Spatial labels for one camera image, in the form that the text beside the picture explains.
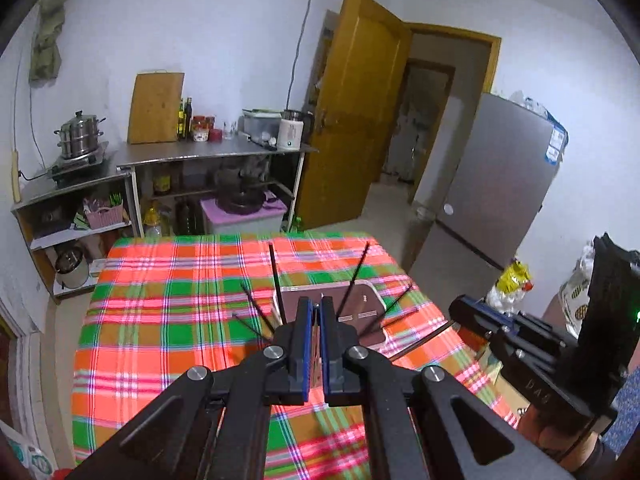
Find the yellow wooden door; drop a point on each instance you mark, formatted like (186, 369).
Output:
(350, 110)

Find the steel shelf unit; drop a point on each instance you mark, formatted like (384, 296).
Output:
(50, 190)

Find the yellow wooden door frame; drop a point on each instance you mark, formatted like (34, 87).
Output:
(492, 60)

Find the red jar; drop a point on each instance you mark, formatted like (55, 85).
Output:
(200, 130)

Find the black chopstick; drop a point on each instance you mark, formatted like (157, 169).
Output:
(357, 275)
(425, 341)
(255, 305)
(250, 327)
(276, 280)
(392, 305)

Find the yellow wooden stick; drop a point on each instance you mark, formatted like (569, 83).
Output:
(15, 180)

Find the brown rectangular tray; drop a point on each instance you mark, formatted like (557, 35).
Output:
(360, 305)

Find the wooden cutting board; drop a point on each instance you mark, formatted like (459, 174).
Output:
(155, 110)

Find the dark oil bottle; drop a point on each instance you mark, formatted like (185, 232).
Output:
(188, 120)
(181, 122)

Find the white green printed bag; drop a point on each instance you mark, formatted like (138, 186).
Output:
(25, 455)

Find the plastic bags on refrigerator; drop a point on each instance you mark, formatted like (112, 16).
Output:
(525, 102)

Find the yellow oil bottle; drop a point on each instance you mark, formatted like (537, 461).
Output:
(152, 220)

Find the steel steamer pot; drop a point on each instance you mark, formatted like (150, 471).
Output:
(79, 135)

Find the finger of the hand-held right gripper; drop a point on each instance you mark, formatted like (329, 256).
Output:
(475, 310)

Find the pink woven basket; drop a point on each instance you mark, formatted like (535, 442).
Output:
(105, 217)

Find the steel rice cooker pot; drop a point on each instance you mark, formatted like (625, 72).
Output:
(70, 270)

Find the long steel table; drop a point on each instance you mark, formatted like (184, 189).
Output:
(200, 149)

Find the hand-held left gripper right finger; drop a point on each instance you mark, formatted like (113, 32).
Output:
(324, 345)

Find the white plastic bag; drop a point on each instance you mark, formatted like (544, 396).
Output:
(500, 300)

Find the large dark bottle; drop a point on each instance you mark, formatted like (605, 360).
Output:
(187, 217)

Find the gas stove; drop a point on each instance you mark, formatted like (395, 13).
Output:
(75, 167)

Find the plaid tablecloth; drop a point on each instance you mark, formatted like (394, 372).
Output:
(150, 360)

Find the purple lidded storage box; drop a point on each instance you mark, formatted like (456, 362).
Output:
(225, 220)

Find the blue patterned cloth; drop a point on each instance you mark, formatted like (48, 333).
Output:
(627, 410)

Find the green hanging cloth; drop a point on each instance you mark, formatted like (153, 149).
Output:
(47, 45)

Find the grey refrigerator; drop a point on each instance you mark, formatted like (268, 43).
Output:
(490, 185)

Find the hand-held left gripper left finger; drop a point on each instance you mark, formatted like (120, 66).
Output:
(310, 340)

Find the person's right hand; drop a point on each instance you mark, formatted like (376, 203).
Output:
(550, 430)

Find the black wok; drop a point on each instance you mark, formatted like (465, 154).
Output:
(240, 202)

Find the clear plastic container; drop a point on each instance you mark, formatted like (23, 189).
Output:
(260, 130)

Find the white electric kettle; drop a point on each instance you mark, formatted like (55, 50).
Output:
(290, 132)

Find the black pot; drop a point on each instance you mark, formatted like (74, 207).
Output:
(230, 176)

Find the yellow snack bag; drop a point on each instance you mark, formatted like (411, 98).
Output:
(515, 277)

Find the pineapple print bag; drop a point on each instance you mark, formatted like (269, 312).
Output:
(575, 300)

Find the person's right forearm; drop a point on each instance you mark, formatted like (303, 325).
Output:
(600, 462)

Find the red can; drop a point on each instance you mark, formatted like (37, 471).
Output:
(215, 135)

